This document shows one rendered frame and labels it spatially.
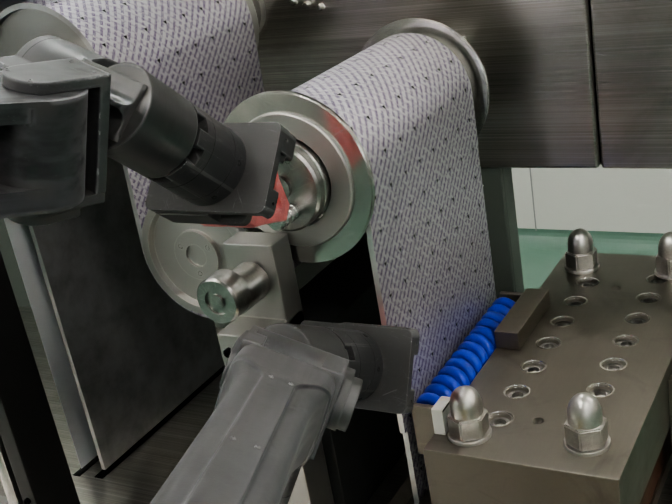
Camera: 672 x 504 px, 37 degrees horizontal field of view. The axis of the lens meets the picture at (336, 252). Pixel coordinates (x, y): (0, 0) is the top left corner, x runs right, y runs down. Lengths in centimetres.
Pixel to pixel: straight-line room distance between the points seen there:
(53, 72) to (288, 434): 24
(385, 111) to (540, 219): 296
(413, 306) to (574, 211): 287
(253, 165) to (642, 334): 45
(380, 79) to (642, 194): 281
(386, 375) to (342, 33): 48
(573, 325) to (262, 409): 54
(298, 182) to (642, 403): 34
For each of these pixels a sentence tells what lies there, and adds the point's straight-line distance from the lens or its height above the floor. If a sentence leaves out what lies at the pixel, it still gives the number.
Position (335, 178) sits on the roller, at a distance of 80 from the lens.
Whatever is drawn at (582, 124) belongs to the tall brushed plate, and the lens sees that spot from 107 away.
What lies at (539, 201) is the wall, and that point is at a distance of 376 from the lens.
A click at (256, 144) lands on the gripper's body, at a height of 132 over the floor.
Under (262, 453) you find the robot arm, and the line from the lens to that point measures 47.
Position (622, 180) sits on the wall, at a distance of 365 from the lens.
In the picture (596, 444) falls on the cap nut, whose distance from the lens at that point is 82.
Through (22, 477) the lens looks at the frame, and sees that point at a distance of 102.
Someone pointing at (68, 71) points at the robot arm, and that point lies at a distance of 60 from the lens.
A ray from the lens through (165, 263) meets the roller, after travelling 95.
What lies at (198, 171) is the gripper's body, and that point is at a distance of 66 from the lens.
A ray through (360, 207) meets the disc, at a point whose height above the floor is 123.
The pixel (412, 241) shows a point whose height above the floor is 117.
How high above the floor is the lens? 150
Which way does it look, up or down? 22 degrees down
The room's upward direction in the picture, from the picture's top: 10 degrees counter-clockwise
